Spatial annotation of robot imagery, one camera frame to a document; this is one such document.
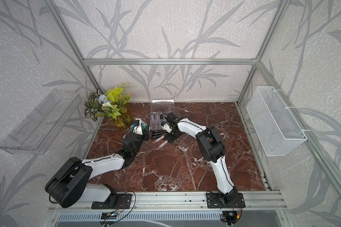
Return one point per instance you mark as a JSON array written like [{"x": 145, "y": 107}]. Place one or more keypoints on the white wire mesh basket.
[{"x": 278, "y": 131}]

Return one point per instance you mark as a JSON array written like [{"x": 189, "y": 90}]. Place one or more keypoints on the clear acrylic lipstick organizer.
[{"x": 161, "y": 107}]

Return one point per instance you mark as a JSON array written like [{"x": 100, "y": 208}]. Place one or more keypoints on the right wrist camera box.
[{"x": 166, "y": 126}]

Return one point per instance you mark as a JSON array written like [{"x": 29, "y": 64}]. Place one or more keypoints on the artificial flower plant vase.
[{"x": 112, "y": 104}]

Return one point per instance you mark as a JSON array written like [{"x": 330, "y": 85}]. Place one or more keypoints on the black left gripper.
[{"x": 146, "y": 133}]

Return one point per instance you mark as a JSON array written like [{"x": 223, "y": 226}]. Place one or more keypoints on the aluminium front rail frame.
[{"x": 166, "y": 209}]

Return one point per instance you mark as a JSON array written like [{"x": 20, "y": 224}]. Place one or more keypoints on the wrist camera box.
[
  {"x": 138, "y": 126},
  {"x": 166, "y": 126}
]

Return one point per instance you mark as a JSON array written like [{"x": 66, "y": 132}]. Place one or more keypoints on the upper pink lip gloss tube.
[{"x": 159, "y": 139}]

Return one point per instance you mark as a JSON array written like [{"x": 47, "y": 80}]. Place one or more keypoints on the clear acrylic wall shelf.
[{"x": 35, "y": 134}]

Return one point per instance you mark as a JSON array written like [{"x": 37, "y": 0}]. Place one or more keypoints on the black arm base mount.
[{"x": 114, "y": 201}]

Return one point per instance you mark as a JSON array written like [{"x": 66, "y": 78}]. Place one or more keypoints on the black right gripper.
[{"x": 170, "y": 139}]

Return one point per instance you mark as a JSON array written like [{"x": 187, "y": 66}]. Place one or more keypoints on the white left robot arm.
[{"x": 70, "y": 184}]

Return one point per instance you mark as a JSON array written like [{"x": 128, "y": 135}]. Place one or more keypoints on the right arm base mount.
[{"x": 232, "y": 199}]

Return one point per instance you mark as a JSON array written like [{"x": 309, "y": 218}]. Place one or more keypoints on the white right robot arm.
[{"x": 211, "y": 147}]

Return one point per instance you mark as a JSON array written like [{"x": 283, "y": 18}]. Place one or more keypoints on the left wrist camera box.
[{"x": 138, "y": 126}]

